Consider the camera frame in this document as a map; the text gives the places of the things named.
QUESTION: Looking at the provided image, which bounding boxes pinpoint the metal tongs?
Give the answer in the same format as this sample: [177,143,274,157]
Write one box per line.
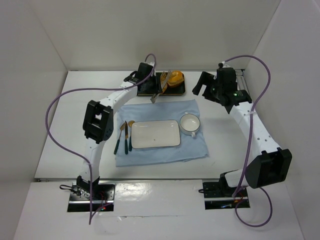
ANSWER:
[150,70,172,104]

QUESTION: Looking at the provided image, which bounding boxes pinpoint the orange bagel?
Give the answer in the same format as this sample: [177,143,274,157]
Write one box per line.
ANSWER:
[167,70,184,88]

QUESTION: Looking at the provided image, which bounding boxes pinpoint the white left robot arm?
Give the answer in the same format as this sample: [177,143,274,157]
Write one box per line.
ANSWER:
[76,61,156,198]

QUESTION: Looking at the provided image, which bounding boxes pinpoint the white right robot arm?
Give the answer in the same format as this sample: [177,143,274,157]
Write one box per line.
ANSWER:
[192,67,293,197]

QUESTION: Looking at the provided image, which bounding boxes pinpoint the dark green serving tray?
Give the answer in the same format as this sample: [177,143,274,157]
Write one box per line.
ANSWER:
[137,72,186,97]

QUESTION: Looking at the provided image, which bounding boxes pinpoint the white rectangular plate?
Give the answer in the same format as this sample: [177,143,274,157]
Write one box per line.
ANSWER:
[131,120,181,149]

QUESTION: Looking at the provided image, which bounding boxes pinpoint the gold spoon green handle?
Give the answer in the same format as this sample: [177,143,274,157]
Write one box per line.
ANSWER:
[128,120,135,152]

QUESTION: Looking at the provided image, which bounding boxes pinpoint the white bowl with handles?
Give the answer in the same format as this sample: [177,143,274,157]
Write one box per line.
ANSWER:
[179,112,201,138]

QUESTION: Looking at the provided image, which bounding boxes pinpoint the gold knife green handle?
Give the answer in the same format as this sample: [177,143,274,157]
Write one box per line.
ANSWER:
[124,121,129,155]

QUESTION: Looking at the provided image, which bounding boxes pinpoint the gold fork green handle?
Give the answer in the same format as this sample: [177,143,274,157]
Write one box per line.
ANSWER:
[113,122,126,155]

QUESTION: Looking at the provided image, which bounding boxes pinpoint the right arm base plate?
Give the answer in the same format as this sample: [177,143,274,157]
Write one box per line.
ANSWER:
[198,181,250,210]

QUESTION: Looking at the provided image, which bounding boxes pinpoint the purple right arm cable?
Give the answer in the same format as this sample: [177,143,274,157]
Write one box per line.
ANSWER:
[223,54,274,228]

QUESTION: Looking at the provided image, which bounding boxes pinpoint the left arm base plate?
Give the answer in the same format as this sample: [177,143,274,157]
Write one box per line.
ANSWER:
[59,183,116,213]

